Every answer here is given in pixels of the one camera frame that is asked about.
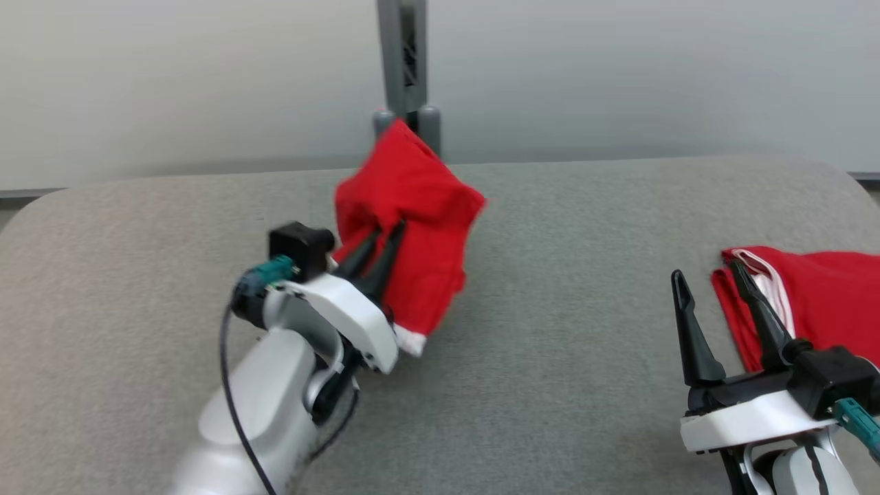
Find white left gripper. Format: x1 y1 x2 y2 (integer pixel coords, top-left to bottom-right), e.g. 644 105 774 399
285 220 406 375

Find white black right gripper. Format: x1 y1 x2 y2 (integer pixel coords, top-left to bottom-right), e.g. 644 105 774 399
670 260 833 453

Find red shorts white stripe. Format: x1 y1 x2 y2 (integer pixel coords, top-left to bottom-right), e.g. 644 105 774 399
333 118 487 357

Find red jersey shirt white sleeves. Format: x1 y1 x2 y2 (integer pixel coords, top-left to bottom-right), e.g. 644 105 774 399
712 246 880 375

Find teal left camera connector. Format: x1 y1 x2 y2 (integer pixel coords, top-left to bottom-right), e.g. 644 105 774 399
244 256 296 289

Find teal camera connector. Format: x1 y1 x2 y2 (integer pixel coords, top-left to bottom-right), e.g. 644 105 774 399
832 399 880 463
244 256 296 289

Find teal right camera connector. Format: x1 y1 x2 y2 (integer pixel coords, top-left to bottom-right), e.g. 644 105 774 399
832 399 880 463

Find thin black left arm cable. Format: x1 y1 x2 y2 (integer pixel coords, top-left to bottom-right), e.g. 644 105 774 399
219 278 277 495

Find grey metal post two feet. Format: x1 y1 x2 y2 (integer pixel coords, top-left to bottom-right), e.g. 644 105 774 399
373 0 442 157

